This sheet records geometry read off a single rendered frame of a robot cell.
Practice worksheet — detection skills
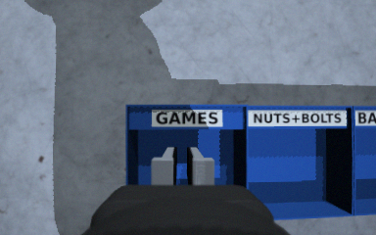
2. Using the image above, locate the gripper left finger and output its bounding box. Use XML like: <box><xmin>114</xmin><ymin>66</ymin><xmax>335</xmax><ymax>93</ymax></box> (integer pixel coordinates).
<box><xmin>151</xmin><ymin>147</ymin><xmax>177</xmax><ymax>185</ymax></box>

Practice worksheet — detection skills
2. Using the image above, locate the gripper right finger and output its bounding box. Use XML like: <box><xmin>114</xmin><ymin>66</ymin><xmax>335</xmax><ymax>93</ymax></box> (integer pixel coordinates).
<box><xmin>187</xmin><ymin>147</ymin><xmax>214</xmax><ymax>185</ymax></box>

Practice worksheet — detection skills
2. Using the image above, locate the blue three-compartment bin rack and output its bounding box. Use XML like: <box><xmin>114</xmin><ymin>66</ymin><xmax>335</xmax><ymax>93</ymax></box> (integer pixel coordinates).
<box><xmin>125</xmin><ymin>105</ymin><xmax>376</xmax><ymax>220</ymax></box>

